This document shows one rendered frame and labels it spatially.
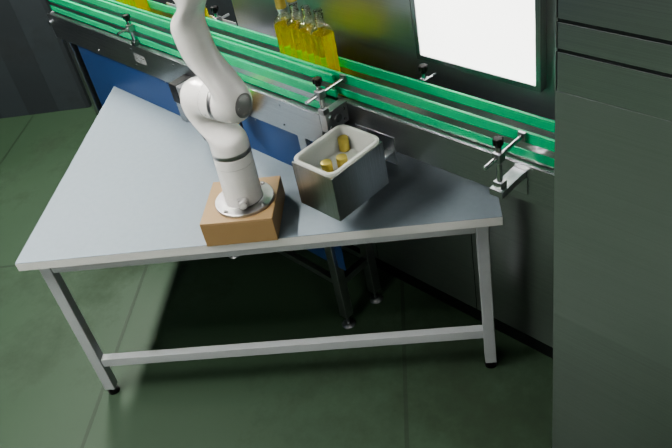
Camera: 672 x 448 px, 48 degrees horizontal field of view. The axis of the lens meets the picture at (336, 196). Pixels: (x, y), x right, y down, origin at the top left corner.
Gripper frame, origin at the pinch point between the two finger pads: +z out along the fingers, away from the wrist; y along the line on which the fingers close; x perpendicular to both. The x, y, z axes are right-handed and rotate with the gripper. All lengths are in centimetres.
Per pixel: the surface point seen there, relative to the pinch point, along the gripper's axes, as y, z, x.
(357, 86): 4.0, 25.8, 27.9
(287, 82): 13.7, 25.2, 6.4
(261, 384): 55, 137, 2
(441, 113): 4, 26, 60
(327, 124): 15.1, 34.7, 23.7
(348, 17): -12.0, 13.3, 11.5
